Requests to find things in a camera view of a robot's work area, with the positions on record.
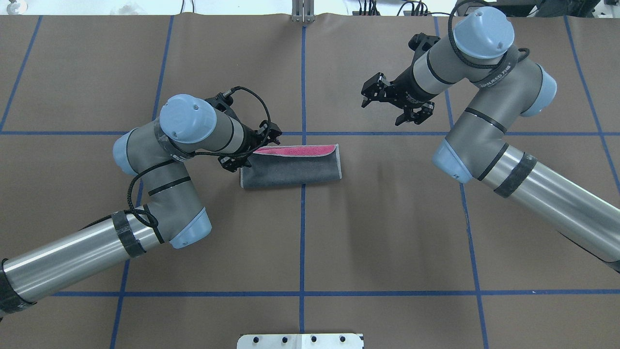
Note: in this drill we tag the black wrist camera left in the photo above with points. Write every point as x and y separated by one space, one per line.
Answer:
222 103

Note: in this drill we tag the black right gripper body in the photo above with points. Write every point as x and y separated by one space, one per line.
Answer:
406 88

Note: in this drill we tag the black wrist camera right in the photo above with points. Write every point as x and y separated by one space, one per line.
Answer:
421 42

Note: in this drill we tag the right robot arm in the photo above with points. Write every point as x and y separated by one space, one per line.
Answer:
480 48

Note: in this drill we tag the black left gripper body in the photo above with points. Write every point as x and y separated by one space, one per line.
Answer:
246 141

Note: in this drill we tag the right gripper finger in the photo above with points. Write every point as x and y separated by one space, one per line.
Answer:
374 89
410 115

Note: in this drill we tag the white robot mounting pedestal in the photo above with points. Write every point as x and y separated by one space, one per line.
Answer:
302 341

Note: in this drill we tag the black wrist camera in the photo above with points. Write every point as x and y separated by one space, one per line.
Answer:
222 103
421 42

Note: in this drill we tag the pink and grey towel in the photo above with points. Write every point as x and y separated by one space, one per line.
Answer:
276 166

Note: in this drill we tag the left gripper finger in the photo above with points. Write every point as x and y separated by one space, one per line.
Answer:
234 163
270 133

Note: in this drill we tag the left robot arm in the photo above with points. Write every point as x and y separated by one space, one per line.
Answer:
161 202

